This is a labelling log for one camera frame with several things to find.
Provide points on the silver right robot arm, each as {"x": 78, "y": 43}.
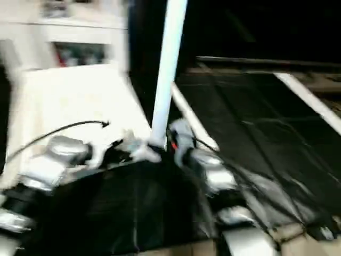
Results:
{"x": 224, "y": 192}

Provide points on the black cabinet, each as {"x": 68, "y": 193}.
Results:
{"x": 256, "y": 26}

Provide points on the white glass-door cabinet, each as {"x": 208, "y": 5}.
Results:
{"x": 69, "y": 32}

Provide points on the white flat strip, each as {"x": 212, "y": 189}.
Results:
{"x": 309, "y": 101}

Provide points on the black mat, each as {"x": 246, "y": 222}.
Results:
{"x": 266, "y": 138}

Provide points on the white plastic table top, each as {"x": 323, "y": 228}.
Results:
{"x": 80, "y": 106}

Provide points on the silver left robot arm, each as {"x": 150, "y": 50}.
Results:
{"x": 42, "y": 176}

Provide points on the grey object on cabinet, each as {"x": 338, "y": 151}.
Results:
{"x": 55, "y": 7}

